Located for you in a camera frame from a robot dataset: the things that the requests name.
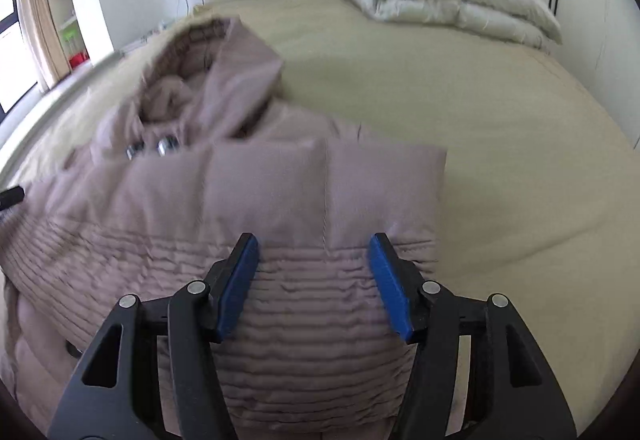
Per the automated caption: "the beige curtain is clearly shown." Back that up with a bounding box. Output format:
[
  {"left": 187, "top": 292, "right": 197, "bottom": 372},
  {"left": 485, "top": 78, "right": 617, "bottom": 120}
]
[{"left": 17, "top": 0, "right": 68, "bottom": 93}]

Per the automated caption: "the white open shelf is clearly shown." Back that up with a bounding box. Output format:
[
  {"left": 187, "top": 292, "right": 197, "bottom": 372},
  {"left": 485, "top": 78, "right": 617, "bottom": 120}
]
[{"left": 42, "top": 0, "right": 91, "bottom": 71}]

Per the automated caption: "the mauve hooded puffer jacket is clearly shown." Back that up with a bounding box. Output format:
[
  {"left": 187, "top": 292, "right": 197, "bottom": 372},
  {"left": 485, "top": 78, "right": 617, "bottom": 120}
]
[{"left": 0, "top": 16, "right": 448, "bottom": 436}]

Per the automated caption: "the window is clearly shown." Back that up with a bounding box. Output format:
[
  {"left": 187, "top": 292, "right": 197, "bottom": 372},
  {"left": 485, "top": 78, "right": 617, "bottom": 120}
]
[{"left": 0, "top": 0, "right": 38, "bottom": 116}]

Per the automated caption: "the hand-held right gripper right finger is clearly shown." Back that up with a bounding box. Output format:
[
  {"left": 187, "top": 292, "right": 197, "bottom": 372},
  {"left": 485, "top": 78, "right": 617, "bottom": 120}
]
[{"left": 368, "top": 233, "right": 579, "bottom": 440}]

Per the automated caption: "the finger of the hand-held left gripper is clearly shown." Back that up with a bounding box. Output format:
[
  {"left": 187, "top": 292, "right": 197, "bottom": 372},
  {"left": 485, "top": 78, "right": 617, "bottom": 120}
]
[{"left": 0, "top": 186, "right": 25, "bottom": 212}]

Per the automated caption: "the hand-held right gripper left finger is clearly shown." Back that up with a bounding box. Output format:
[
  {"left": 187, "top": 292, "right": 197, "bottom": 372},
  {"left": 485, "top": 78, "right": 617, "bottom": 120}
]
[{"left": 47, "top": 232, "right": 260, "bottom": 440}]

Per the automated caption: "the beige bed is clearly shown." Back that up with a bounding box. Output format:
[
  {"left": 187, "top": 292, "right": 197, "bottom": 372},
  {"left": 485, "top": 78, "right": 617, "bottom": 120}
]
[{"left": 0, "top": 0, "right": 640, "bottom": 440}]

